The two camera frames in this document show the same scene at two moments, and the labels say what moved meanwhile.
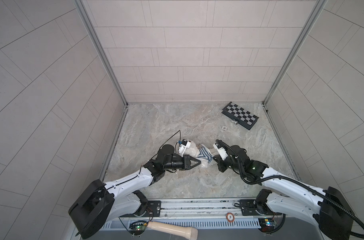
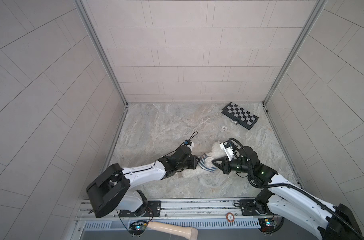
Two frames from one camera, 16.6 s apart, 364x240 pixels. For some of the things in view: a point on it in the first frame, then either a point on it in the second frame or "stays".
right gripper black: (219, 162) stays
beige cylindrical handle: (178, 230) stays
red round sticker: (230, 217) stays
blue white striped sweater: (204, 153) → (205, 162)
